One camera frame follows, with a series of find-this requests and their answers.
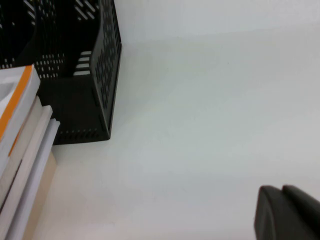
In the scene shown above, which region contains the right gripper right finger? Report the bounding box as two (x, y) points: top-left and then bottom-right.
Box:
(282, 184), (320, 240)

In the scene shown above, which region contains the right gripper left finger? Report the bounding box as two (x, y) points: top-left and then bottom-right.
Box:
(254, 185), (318, 240)

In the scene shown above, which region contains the white orange-edged ROS2 book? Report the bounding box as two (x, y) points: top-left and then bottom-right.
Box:
(0, 64), (42, 173)

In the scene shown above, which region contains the black perforated plastic book stand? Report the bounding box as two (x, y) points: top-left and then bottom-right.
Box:
(0, 0), (123, 146)

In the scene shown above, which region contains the dark book with orange blob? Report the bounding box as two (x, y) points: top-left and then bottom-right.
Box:
(0, 96), (54, 240)

